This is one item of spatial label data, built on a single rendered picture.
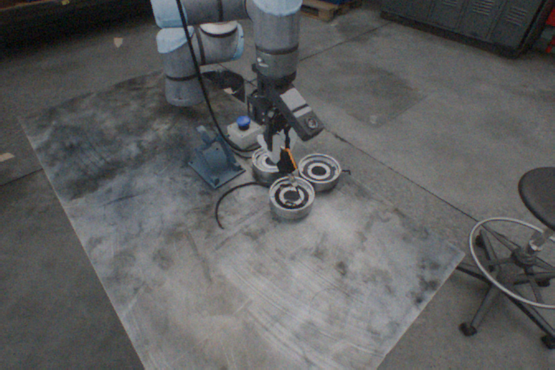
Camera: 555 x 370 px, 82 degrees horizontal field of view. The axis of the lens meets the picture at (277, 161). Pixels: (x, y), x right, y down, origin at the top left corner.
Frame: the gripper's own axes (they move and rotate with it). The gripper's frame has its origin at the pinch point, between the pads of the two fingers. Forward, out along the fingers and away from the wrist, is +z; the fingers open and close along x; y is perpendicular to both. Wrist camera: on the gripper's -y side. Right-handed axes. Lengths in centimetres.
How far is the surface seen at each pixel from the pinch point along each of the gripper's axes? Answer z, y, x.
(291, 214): 10.3, -7.1, 3.9
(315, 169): 11.7, -0.2, -11.5
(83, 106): 14, 75, 22
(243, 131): 8.8, 22.2, -5.6
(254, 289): 13.0, -13.6, 20.3
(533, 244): 56, -54, -78
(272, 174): 10.1, 4.8, -1.2
